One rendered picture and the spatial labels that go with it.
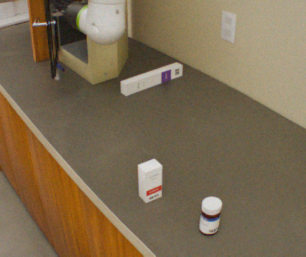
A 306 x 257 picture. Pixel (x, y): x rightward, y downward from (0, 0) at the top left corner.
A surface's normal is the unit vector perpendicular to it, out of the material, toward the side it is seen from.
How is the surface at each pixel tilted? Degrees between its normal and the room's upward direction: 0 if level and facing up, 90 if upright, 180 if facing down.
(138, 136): 0
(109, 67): 90
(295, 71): 90
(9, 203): 0
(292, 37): 90
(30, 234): 0
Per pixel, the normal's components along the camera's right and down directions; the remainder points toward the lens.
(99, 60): 0.60, 0.44
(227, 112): 0.00, -0.84
